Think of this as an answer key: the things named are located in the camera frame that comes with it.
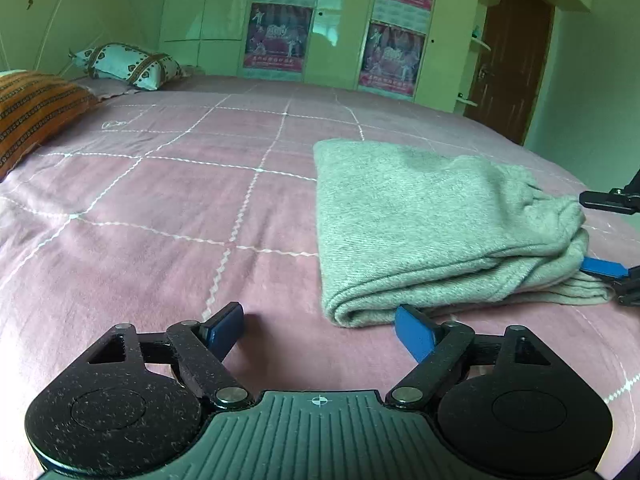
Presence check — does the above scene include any pink checked bed sheet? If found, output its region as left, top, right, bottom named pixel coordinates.
left=0, top=72, right=640, bottom=480

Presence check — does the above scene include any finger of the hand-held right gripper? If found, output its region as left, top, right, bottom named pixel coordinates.
left=578, top=167, right=640, bottom=216
left=579, top=256, right=640, bottom=308

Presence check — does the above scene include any brown wooden door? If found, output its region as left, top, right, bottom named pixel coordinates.
left=464, top=0, right=556, bottom=147

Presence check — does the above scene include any white patterned pillow brown trim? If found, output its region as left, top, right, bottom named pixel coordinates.
left=69, top=42, right=184, bottom=92

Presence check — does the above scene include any green wardrobe with posters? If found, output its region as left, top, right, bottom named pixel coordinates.
left=159, top=0, right=593, bottom=113

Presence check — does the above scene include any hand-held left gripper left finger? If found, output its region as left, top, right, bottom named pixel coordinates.
left=86, top=302, right=252, bottom=409

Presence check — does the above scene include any cream curved headboard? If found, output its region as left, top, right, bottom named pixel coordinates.
left=0, top=0, right=168, bottom=78

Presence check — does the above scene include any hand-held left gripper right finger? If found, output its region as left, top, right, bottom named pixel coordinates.
left=385, top=304, right=557, bottom=409

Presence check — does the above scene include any orange striped pillow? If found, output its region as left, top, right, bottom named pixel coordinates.
left=0, top=70, right=99, bottom=182

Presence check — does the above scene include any grey towel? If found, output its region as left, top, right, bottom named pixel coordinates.
left=313, top=139, right=614, bottom=329

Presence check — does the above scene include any cream corner shelf unit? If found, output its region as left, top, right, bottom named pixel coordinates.
left=454, top=0, right=501, bottom=113

